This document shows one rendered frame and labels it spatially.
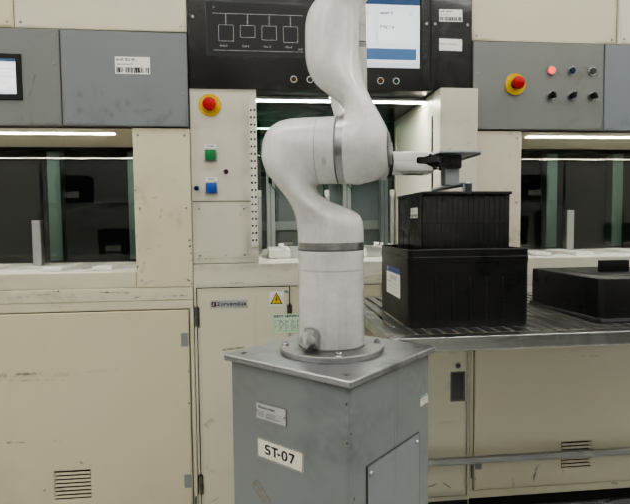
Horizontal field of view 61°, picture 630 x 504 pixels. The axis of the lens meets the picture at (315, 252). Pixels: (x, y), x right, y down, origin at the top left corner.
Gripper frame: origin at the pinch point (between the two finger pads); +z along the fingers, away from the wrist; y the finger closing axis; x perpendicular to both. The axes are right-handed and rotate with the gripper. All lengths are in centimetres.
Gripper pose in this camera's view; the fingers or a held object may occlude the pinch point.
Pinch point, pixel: (449, 162)
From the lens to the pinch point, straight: 135.1
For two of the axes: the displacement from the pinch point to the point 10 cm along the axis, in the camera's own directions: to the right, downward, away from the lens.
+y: 1.0, 0.5, -9.9
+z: 10.0, -0.1, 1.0
